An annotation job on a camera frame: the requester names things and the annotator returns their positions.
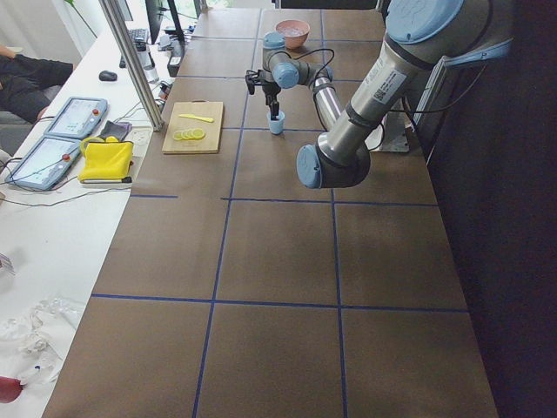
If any clear ice cubes pile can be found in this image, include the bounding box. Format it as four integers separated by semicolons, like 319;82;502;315
277;25;305;37

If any pink bowl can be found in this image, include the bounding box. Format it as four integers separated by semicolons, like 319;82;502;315
275;19;311;50

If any yellow cloth bag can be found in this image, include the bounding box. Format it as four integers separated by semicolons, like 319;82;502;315
77;136;134;184

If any bamboo cutting board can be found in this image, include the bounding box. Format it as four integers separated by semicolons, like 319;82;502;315
162;101;224;154

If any teach pendant near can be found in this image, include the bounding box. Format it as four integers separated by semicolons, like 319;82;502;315
6;135;81;192

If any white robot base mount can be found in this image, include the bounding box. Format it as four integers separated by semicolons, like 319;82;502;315
366;99;410;153

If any teach pendant far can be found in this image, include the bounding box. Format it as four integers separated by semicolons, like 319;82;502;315
45;97;109;139

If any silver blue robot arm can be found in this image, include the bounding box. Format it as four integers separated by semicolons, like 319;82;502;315
245;1;515;189

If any teach pendant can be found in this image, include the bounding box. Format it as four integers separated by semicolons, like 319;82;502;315
45;97;109;139
6;135;81;192

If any aluminium frame post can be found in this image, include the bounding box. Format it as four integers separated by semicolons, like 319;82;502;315
99;0;164;131

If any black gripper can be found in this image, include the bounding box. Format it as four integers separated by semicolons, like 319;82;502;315
245;70;281;119

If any black keyboard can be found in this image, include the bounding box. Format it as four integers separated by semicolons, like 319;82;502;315
118;28;150;70

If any black computer mouse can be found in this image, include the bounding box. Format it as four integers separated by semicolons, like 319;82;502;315
98;71;117;82

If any light blue paper cup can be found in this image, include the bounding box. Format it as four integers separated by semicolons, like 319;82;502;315
267;111;285;135

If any yellow plastic knife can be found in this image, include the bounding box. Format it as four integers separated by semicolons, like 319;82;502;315
178;113;215;123

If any lemon slice top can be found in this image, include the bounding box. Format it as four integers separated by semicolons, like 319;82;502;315
191;128;205;140

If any crumpled white plastic wrap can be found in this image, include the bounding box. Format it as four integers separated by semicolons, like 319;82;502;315
1;296;86;387

